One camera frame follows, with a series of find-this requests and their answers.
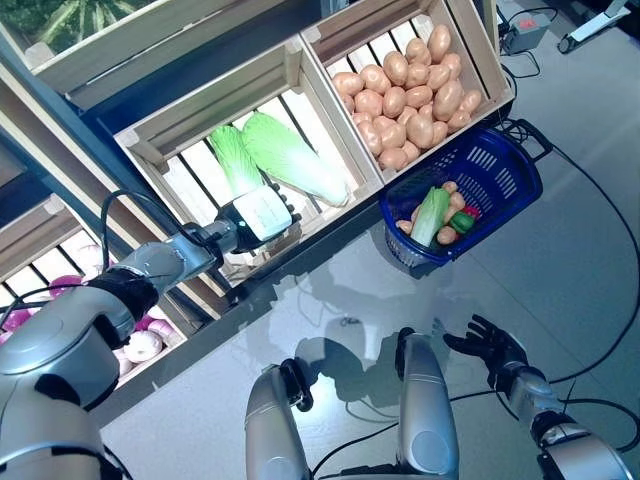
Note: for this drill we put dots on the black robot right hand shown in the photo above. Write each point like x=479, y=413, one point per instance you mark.
x=492, y=342

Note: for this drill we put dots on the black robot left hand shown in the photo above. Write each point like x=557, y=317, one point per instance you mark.
x=260, y=215

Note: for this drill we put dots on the large napa cabbage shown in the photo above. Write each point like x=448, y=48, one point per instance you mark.
x=235, y=160
x=295, y=155

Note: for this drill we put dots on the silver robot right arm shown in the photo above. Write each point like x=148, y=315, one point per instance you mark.
x=530, y=390

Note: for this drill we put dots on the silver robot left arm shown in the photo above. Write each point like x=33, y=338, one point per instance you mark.
x=150, y=260

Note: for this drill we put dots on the blue plastic shopping basket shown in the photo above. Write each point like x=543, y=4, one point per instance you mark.
x=500, y=165

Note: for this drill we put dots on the silver robot right leg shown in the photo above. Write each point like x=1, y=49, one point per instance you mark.
x=427, y=410

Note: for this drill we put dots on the small green bell pepper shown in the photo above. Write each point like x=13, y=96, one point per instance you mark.
x=461, y=221

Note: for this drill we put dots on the slatted wooden cabbage crate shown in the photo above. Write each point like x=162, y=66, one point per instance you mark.
x=200, y=105

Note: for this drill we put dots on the small red vegetable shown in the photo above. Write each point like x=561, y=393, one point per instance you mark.
x=472, y=212

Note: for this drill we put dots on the small napa cabbage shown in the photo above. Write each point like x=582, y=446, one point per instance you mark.
x=430, y=215

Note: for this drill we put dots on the wooden produce display shelf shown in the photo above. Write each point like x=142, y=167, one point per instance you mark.
x=60, y=155

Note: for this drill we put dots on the wide wooden pumpkin crate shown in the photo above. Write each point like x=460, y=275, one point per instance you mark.
x=125, y=50

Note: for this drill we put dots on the slatted wooden onion crate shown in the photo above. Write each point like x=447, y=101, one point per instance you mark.
x=35, y=230

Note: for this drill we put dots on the green striped pumpkin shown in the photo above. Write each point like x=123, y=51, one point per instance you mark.
x=80, y=20

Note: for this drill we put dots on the wooden potato crate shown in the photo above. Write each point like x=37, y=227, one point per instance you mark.
x=490, y=65

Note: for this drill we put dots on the grey box with red button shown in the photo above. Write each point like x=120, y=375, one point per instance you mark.
x=525, y=32

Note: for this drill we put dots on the white standing desk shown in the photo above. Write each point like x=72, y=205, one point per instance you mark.
x=590, y=27

